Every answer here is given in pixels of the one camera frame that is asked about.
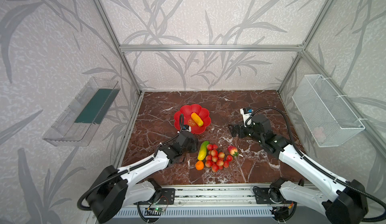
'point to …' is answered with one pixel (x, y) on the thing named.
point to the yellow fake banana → (197, 119)
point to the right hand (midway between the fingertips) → (235, 118)
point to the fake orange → (199, 165)
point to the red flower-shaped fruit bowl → (186, 110)
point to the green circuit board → (157, 209)
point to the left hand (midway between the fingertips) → (198, 139)
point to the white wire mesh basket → (330, 120)
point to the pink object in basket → (319, 134)
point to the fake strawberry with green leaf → (232, 150)
